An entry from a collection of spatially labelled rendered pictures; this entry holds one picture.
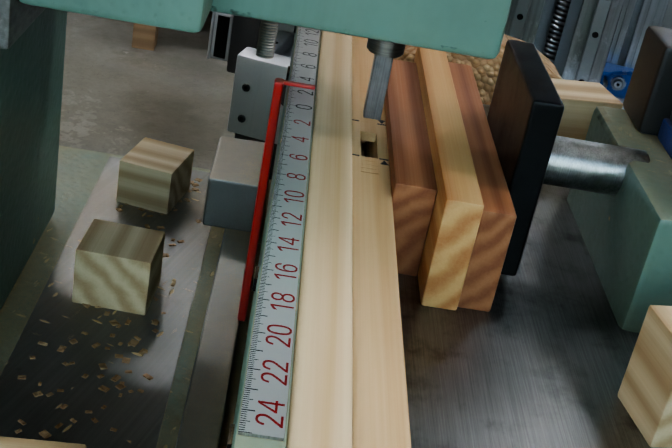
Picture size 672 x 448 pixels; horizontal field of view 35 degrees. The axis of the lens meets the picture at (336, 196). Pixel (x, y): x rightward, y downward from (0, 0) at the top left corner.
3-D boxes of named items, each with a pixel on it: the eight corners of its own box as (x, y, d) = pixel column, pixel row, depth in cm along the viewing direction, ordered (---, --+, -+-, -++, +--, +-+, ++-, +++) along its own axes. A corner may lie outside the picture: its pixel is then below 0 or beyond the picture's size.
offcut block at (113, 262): (89, 269, 65) (94, 217, 63) (159, 282, 65) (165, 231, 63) (71, 302, 61) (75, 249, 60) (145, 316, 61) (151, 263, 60)
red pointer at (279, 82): (273, 327, 60) (315, 88, 53) (236, 321, 60) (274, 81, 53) (274, 319, 61) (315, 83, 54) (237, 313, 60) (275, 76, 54)
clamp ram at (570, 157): (636, 297, 51) (695, 127, 47) (486, 273, 51) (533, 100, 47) (597, 212, 59) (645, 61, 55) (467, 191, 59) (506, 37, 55)
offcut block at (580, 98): (542, 164, 66) (561, 98, 64) (521, 140, 69) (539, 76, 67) (603, 168, 67) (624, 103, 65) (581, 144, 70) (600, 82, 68)
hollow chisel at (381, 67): (380, 120, 54) (399, 27, 52) (363, 117, 54) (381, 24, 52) (380, 114, 55) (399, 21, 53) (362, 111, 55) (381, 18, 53)
